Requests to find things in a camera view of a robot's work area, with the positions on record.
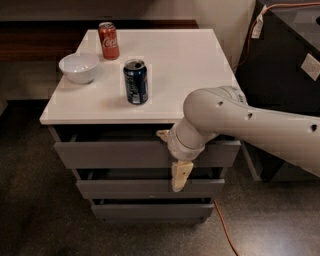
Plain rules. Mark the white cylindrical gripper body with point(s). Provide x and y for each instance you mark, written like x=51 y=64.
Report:
x=177 y=149

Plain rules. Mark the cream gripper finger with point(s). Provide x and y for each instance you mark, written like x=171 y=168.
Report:
x=180 y=171
x=163 y=135

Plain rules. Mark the white paper tag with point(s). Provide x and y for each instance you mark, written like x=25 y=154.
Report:
x=257 y=28

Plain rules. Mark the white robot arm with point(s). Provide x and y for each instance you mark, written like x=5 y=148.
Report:
x=210 y=112

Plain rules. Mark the grey bottom drawer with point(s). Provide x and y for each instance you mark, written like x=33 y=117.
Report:
x=197 y=210

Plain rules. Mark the grey middle drawer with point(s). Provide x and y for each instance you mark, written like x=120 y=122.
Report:
x=146 y=184

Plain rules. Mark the white-topped grey drawer cabinet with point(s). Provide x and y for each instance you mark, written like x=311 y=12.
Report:
x=178 y=62

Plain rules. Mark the blue pepsi can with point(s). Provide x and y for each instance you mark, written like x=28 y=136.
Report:
x=135 y=76

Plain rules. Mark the grey top drawer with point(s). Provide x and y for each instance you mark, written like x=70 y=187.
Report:
x=139 y=154

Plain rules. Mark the white ceramic bowl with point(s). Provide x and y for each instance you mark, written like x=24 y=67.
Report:
x=80 y=68

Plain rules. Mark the red coca-cola can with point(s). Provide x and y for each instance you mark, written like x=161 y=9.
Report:
x=108 y=38

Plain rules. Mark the grey drawer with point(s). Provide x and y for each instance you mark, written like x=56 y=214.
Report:
x=146 y=184
x=139 y=154
x=197 y=210

